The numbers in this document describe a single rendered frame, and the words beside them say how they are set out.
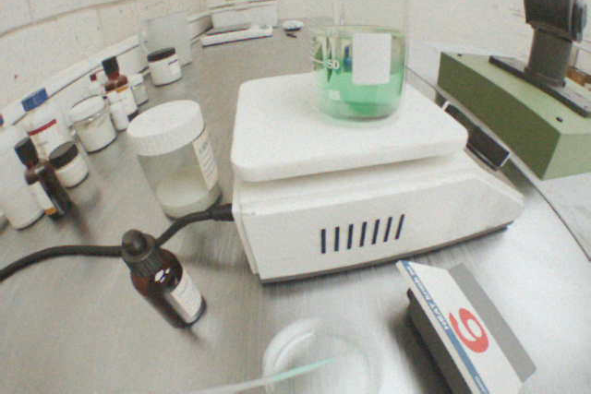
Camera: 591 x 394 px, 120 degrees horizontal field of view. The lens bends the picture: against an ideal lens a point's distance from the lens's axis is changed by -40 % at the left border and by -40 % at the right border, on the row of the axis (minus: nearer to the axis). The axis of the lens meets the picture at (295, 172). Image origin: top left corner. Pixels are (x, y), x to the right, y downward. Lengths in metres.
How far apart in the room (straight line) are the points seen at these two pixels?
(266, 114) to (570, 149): 0.30
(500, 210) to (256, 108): 0.17
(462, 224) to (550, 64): 0.30
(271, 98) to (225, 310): 0.13
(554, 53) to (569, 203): 0.20
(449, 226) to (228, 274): 0.14
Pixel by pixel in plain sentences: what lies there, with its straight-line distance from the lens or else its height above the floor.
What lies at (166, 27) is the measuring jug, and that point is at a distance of 0.76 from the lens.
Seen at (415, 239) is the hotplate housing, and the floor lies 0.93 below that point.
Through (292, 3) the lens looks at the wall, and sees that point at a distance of 1.64.
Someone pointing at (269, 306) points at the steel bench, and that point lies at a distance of 0.17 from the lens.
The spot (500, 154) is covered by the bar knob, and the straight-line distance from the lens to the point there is 0.21.
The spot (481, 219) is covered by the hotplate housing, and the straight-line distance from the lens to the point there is 0.20.
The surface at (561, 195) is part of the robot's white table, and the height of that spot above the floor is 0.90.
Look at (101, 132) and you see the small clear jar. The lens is 0.43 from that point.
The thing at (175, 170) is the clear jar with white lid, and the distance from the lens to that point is 0.20.
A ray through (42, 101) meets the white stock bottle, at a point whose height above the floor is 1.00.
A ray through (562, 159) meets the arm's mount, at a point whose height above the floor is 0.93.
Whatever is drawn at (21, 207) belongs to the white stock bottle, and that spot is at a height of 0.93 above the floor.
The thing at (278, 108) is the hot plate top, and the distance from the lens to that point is 0.16.
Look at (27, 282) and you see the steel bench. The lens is 0.30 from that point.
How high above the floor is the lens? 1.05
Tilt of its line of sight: 37 degrees down
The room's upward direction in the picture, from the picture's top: 6 degrees counter-clockwise
